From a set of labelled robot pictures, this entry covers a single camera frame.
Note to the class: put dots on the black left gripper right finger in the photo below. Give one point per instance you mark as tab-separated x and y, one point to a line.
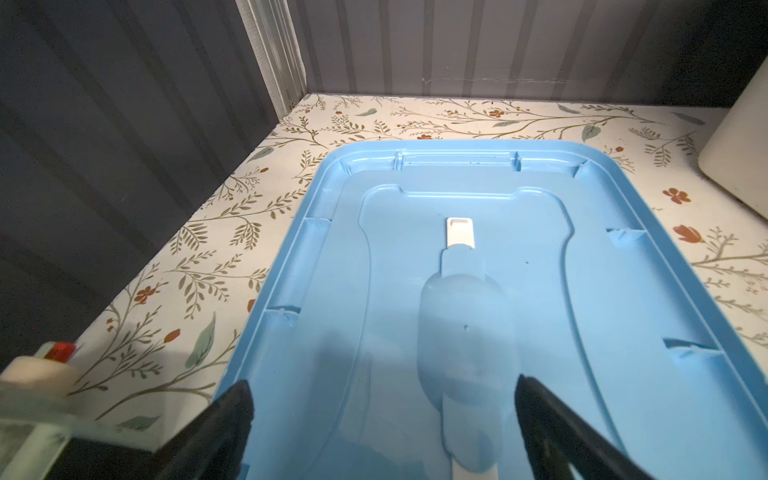
560	444

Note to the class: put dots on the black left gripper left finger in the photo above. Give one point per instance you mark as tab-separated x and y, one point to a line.
213	444

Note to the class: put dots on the blue plastic box lid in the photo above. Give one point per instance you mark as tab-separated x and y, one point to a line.
419	280

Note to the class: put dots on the white plastic storage box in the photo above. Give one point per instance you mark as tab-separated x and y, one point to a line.
735	156

